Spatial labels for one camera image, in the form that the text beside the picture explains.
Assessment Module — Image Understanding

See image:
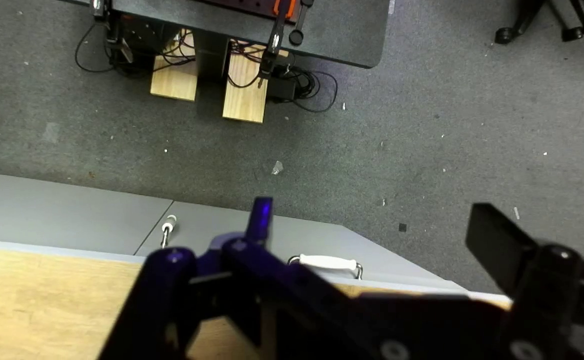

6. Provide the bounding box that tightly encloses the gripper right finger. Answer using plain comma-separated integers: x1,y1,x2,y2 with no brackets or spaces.
464,202,584,360

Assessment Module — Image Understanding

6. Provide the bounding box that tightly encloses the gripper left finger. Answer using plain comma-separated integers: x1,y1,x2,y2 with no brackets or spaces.
97,196,355,360

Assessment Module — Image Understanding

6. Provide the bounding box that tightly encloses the grey drawer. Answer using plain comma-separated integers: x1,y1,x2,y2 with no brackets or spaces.
134,200,469,292

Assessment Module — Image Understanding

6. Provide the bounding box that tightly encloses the grey cabinet with wooden top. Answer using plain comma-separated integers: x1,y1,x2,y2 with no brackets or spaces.
0,170,514,360

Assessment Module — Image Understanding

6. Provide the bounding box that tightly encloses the grey cabinet door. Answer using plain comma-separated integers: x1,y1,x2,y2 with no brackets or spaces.
0,170,174,258

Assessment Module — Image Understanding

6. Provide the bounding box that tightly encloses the wooden block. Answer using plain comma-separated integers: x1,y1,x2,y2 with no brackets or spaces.
150,29,199,102
222,41,290,124

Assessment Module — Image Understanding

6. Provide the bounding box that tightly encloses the black power brick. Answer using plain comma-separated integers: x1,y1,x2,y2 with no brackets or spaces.
267,67,299,102

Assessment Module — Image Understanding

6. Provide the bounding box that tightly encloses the orange black clamp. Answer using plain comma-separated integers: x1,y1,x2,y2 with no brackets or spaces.
258,0,304,89

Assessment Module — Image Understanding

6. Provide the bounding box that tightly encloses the black office chair base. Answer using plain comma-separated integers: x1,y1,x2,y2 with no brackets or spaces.
494,0,584,45

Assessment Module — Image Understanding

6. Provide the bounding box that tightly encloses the dark grey table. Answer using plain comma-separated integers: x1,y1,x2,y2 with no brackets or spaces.
59,0,391,69

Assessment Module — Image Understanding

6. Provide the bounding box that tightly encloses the silver white door handle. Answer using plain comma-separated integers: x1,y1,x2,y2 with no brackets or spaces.
160,214,178,249

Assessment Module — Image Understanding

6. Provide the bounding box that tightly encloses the white drawer handle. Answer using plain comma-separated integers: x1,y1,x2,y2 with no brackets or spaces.
288,253,364,280

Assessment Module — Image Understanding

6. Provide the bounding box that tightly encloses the black cable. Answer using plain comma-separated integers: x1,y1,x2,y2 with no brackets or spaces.
292,67,339,114
74,22,118,74

